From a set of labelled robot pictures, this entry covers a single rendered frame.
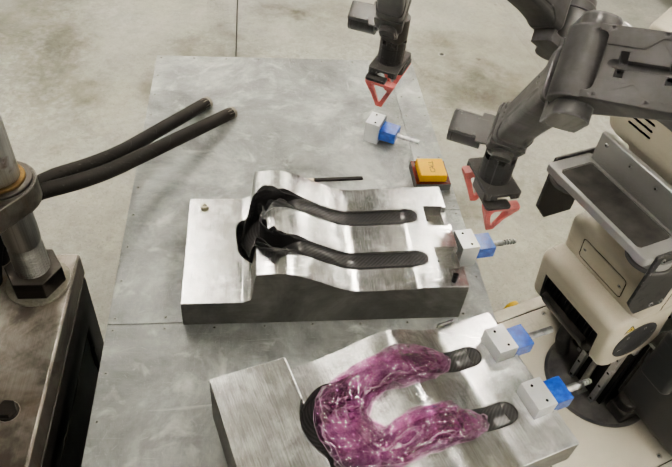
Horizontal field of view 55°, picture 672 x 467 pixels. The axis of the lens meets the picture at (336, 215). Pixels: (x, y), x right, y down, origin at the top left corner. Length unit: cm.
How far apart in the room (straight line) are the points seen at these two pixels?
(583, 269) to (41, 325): 103
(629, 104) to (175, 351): 81
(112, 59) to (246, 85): 174
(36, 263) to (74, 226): 130
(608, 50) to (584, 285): 77
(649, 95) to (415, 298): 63
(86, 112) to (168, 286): 190
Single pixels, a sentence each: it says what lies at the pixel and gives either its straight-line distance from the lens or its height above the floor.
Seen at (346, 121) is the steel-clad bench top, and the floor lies 80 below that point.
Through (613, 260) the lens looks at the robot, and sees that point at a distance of 134.
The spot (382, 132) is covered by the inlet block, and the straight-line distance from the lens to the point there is 154.
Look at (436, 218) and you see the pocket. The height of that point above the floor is 86.
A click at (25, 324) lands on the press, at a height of 78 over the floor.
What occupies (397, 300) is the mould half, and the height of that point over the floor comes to 86.
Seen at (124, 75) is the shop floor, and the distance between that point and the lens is 329.
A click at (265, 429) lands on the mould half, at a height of 91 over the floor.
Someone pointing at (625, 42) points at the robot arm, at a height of 147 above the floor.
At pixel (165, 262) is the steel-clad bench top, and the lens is 129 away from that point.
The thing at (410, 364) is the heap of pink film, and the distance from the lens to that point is 103.
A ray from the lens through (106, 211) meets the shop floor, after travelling 257.
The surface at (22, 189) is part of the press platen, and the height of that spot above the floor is 104.
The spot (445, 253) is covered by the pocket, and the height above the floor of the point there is 87.
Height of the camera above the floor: 176
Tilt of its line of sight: 44 degrees down
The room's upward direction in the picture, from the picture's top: 7 degrees clockwise
